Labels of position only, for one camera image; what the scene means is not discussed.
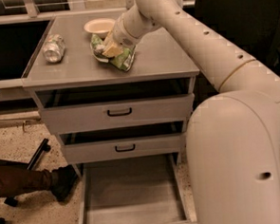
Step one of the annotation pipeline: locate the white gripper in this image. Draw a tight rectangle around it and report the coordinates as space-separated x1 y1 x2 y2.
103 14 139 58

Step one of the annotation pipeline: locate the green jalapeno chip bag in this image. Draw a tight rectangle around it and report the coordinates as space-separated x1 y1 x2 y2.
90 34 135 71

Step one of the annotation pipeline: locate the grey drawer cabinet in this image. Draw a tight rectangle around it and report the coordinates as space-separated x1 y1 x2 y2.
17 5 207 176

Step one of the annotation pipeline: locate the middle grey drawer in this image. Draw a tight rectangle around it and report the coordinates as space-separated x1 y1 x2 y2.
62 133 185 164

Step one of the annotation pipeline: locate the black chair base left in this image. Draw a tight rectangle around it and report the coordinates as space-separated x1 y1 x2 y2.
0 139 51 224

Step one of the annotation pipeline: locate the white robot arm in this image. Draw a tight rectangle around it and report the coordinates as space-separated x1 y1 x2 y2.
106 0 280 224

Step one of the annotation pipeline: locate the top grey drawer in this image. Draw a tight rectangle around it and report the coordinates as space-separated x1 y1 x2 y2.
39 94 195 134

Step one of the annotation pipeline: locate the black office chair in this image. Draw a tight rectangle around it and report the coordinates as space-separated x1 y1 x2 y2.
195 0 280 66

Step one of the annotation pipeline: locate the person's black shoe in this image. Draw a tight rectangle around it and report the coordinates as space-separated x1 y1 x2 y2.
50 165 78 201

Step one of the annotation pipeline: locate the open bottom grey drawer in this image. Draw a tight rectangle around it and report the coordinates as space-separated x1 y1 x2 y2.
79 154 197 224

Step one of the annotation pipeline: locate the crushed silver can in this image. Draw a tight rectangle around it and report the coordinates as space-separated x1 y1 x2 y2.
42 34 65 64

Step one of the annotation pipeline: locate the white paper bowl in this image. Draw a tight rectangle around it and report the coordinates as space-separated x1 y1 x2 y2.
84 18 116 38

